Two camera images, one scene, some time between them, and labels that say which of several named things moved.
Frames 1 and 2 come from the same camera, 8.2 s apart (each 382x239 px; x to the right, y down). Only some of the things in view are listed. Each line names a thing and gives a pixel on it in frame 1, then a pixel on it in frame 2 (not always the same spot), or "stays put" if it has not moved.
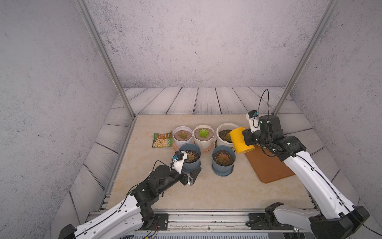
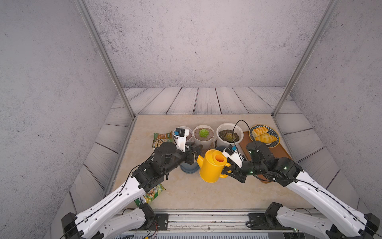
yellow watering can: (238, 140) to (212, 166)
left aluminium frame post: (107, 59) stays put
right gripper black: (247, 135) to (237, 174)
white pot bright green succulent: (204, 135) stays put
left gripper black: (184, 181) to (190, 157)
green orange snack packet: (162, 140) stays put
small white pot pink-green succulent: (182, 135) stays put
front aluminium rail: (208, 220) stays put
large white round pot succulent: (223, 134) stays put
